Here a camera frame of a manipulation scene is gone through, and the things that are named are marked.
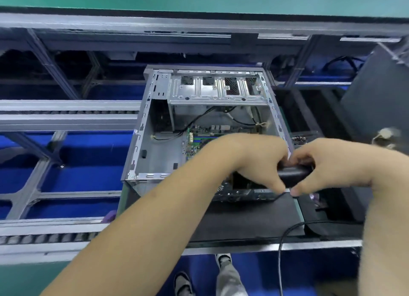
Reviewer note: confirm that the person's left shoe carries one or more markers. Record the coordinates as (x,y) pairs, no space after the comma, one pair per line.
(184,284)

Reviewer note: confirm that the grey roller conveyor rail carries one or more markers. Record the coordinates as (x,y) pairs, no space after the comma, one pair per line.
(51,238)

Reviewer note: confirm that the person's right shoe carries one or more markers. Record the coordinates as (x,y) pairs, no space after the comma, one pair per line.
(223,260)

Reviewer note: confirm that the person's left hand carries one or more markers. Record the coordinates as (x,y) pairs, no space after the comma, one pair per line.
(255,155)

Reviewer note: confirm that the person's right hand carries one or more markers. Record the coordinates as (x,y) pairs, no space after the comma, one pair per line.
(345,165)

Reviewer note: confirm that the person's left forearm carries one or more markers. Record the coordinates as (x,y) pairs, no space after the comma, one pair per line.
(134,235)

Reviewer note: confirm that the grey flat metal rail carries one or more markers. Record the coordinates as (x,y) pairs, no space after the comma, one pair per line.
(64,115)

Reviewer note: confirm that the green motherboard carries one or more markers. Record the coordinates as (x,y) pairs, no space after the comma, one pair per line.
(197,142)

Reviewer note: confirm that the clear plastic screw tray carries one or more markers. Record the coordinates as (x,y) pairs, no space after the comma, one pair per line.
(307,139)

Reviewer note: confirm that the person's shoe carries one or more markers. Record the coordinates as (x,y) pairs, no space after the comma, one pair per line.
(223,260)
(184,284)

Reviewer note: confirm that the person's grey trousers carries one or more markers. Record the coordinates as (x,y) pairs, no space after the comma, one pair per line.
(230,281)

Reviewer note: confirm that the grey metal computer case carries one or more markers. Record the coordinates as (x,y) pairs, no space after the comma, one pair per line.
(153,126)

